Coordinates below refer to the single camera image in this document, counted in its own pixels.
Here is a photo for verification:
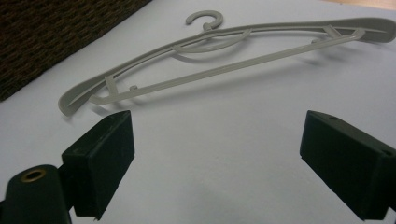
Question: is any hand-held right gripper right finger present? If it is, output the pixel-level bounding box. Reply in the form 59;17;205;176
299;109;396;221

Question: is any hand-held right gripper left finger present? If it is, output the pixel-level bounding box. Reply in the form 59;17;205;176
61;109;135;221

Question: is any dark brown woven mat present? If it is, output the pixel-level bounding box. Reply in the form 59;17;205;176
0;0;153;103

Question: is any grey plastic clothes hanger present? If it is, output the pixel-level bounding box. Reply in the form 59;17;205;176
57;9;396;118

